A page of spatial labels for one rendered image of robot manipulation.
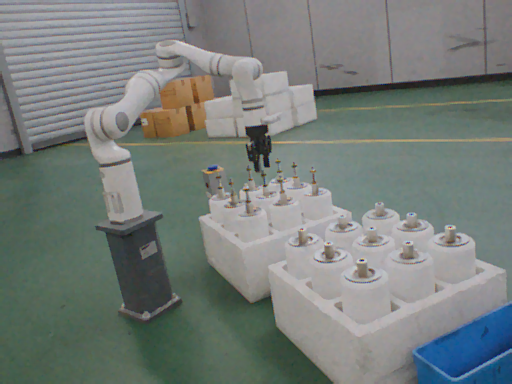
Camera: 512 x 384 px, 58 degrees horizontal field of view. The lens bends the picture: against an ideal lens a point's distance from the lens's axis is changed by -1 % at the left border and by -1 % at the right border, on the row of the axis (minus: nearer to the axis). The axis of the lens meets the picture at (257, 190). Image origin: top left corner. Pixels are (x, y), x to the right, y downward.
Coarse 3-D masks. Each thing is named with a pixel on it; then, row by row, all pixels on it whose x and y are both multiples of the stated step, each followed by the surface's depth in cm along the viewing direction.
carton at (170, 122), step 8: (160, 112) 520; (168, 112) 511; (176, 112) 517; (184, 112) 526; (160, 120) 524; (168, 120) 515; (176, 120) 518; (184, 120) 526; (160, 128) 529; (168, 128) 519; (176, 128) 518; (184, 128) 527; (160, 136) 533; (168, 136) 524
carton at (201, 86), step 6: (186, 78) 549; (192, 78) 543; (198, 78) 543; (204, 78) 549; (192, 84) 546; (198, 84) 543; (204, 84) 550; (210, 84) 557; (192, 90) 549; (198, 90) 544; (204, 90) 551; (210, 90) 558; (198, 96) 545; (204, 96) 552; (210, 96) 559; (198, 102) 549
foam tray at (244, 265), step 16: (336, 208) 152; (208, 224) 158; (304, 224) 143; (320, 224) 142; (208, 240) 162; (224, 240) 145; (240, 240) 138; (256, 240) 136; (272, 240) 136; (208, 256) 168; (224, 256) 149; (240, 256) 134; (256, 256) 135; (272, 256) 137; (224, 272) 154; (240, 272) 138; (256, 272) 136; (240, 288) 143; (256, 288) 137
